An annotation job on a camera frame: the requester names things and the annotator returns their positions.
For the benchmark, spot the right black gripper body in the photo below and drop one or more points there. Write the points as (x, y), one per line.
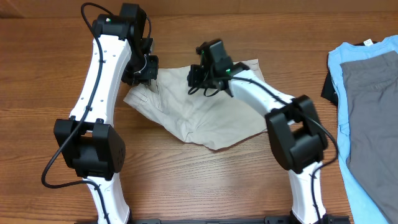
(203, 76)

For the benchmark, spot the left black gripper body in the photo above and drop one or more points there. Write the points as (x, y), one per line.
(142, 69)

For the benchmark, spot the beige shorts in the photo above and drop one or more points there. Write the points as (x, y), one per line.
(216, 122)

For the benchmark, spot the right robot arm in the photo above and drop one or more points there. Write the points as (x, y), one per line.
(296, 137)

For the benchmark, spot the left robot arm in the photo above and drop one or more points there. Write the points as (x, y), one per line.
(87, 140)

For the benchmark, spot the light blue t-shirt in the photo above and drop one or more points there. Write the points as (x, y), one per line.
(363, 208)

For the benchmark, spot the grey shorts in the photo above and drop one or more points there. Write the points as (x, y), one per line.
(371, 91)

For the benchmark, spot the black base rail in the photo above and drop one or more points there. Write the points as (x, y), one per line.
(211, 221)

